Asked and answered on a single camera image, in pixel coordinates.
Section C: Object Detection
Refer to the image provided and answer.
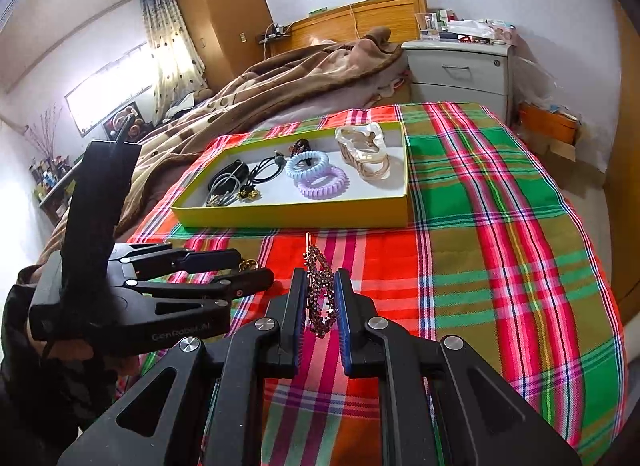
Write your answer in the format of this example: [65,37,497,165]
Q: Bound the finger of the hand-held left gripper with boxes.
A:
[125,268,276,307]
[107,243,247,281]

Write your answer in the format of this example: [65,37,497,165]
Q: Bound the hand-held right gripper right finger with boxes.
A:
[335,268,583,466]

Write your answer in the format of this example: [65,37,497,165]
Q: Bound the power strip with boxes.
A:
[257,26,293,44]

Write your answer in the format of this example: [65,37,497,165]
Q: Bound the black hair tie with bead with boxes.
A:
[247,153,292,184]

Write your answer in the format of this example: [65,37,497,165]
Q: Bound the teddy bear picture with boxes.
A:
[102,102,146,141]

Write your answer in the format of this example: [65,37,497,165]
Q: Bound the purple spiral hair tie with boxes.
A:
[297,167,348,201]

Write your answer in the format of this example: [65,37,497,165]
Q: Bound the brown patterned blanket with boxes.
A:
[37,26,406,267]

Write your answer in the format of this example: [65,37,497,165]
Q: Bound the wooden door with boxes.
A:
[602,0,640,307]

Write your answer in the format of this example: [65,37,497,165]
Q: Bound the dotted curtain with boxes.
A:
[139,0,207,121]

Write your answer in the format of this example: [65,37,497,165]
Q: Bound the black oval hair clip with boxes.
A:
[207,158,248,187]

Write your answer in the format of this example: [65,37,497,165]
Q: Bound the window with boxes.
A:
[64,43,153,137]

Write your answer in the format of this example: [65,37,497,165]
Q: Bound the grey nightstand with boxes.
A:
[401,38,516,121]

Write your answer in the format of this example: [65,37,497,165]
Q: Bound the beige hair claw clip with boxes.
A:
[340,143,392,181]

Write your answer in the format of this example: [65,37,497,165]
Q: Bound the orange box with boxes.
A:
[519,103,578,144]

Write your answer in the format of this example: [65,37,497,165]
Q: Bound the wooden headboard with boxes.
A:
[267,0,428,56]

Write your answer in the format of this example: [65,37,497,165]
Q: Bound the white crumpled bag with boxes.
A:
[447,18,493,37]

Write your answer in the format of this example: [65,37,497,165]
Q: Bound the rhinestone hair clip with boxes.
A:
[302,232,337,339]

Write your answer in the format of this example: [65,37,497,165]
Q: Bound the clear hair claw clip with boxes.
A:
[334,122,388,161]

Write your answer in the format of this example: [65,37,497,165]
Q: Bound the person's left hand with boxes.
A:
[22,331,143,378]

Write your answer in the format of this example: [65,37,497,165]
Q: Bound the drinking glass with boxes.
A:
[415,10,441,41]

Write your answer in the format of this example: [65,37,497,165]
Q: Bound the dried branches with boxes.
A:
[24,104,65,163]

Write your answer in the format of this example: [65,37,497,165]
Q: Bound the wooden wardrobe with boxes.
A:
[171,0,273,94]

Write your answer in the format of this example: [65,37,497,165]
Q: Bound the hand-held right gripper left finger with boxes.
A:
[57,268,307,466]

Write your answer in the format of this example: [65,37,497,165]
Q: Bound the clear plastic bag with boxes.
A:
[510,53,586,117]

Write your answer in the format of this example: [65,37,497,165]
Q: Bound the green shallow box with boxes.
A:
[171,121,415,229]

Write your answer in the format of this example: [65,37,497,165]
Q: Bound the shelf with bottles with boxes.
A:
[29,153,88,211]

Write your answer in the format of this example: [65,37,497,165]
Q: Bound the light blue spiral hair tie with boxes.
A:
[285,150,332,177]

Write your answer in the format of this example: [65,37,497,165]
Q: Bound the pink bed sheet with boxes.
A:
[370,58,411,106]

